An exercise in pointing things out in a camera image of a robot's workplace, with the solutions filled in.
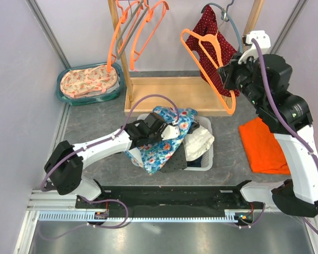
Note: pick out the orange hanger of grey skirt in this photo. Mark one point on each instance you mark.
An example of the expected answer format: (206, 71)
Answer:
(154, 16)

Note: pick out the dark blue denim skirt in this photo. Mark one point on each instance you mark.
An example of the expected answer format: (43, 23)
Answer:
(195, 163)

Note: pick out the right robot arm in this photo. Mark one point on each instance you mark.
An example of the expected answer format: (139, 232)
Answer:
(289, 120)

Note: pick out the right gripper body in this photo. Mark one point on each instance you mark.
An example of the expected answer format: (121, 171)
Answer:
(228, 76)

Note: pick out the white pleated skirt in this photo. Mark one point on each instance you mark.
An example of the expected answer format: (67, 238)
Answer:
(198, 143)

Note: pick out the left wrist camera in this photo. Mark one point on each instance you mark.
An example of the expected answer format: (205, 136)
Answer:
(170, 132)

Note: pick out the grey dotted skirt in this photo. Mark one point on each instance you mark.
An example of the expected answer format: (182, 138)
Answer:
(177, 161)

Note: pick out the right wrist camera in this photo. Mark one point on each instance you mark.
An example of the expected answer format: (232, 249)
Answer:
(258, 37)

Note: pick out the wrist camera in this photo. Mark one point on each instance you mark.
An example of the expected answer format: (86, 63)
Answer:
(258, 37)
(170, 132)

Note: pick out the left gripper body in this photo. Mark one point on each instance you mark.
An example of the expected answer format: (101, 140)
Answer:
(156, 129)

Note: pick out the orange hanger of denim skirt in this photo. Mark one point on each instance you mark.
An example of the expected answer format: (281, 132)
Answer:
(120, 12)

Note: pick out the teal basket with floral cloth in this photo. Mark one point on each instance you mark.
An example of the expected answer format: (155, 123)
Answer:
(89, 84)

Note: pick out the wooden clothes rack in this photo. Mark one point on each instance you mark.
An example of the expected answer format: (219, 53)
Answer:
(207, 48)

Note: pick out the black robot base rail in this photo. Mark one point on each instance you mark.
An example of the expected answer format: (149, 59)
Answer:
(216, 197)

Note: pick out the blue floral skirt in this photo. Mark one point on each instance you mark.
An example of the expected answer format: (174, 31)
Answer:
(153, 157)

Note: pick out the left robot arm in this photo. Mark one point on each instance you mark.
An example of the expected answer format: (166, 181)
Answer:
(65, 166)

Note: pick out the orange folded cloth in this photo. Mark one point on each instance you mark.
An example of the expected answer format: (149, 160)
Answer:
(263, 151)

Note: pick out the blue-grey hanger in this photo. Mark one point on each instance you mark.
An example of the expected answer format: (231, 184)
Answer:
(227, 18)

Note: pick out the white plastic laundry basket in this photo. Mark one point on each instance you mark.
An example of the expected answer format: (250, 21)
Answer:
(205, 158)

